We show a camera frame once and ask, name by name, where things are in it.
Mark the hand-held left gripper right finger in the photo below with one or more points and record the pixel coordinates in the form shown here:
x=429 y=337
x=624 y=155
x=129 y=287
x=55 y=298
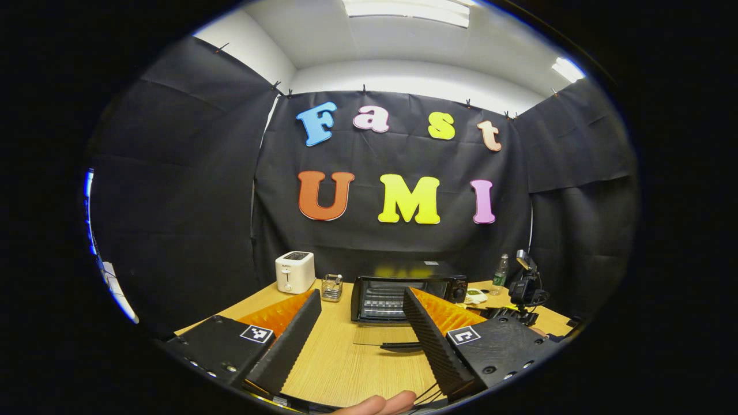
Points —
x=435 y=346

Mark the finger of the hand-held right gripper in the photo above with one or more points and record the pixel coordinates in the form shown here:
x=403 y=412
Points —
x=499 y=314

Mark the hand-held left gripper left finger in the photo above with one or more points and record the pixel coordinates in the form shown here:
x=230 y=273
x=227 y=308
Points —
x=288 y=346

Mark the black electric oven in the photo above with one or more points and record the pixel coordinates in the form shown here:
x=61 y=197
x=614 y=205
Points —
x=380 y=297

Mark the clear green-label water bottle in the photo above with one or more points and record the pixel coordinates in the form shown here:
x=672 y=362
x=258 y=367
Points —
x=500 y=276

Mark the white divided grain dish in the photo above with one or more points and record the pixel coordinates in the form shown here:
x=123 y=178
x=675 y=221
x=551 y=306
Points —
x=475 y=296

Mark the white toaster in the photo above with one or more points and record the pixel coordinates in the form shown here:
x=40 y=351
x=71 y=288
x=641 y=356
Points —
x=294 y=272

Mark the black backdrop cloth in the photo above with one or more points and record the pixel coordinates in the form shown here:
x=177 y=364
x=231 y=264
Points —
x=173 y=202

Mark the ceiling light panel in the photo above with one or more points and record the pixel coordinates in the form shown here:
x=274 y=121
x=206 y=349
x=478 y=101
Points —
x=568 y=69
x=406 y=11

